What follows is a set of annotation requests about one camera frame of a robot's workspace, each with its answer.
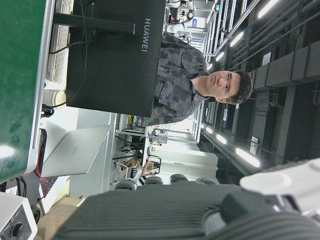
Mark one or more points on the silver laptop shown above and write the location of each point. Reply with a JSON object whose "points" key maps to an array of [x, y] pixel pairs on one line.
{"points": [[75, 150]]}

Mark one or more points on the white keyboard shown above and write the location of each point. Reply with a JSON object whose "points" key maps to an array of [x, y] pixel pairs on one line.
{"points": [[56, 67]]}

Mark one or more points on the man in patterned grey shirt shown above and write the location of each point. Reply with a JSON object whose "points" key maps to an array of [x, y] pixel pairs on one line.
{"points": [[175, 82]]}

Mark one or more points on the green conveyor belt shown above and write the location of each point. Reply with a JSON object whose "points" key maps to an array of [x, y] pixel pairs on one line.
{"points": [[17, 75]]}

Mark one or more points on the seated person in striped shorts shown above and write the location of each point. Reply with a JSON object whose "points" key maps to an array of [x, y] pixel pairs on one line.
{"points": [[135, 172]]}

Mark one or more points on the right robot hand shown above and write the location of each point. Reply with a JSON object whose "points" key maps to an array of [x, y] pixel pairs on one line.
{"points": [[150, 212]]}

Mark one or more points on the white conveyor speed controller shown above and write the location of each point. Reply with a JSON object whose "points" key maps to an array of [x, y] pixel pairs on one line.
{"points": [[12, 212]]}

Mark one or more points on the black perforated block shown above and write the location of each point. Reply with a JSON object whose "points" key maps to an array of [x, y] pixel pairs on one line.
{"points": [[43, 140]]}

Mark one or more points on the black Huawei monitor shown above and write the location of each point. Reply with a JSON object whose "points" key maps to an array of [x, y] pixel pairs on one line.
{"points": [[112, 75]]}

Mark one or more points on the white machine enclosure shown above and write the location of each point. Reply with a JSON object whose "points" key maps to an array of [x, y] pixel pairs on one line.
{"points": [[195, 160]]}

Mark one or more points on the light wooden box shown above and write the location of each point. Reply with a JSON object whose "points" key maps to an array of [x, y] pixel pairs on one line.
{"points": [[57, 215]]}

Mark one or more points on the white paper cup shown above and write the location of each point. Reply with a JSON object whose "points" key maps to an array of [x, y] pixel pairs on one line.
{"points": [[53, 98]]}

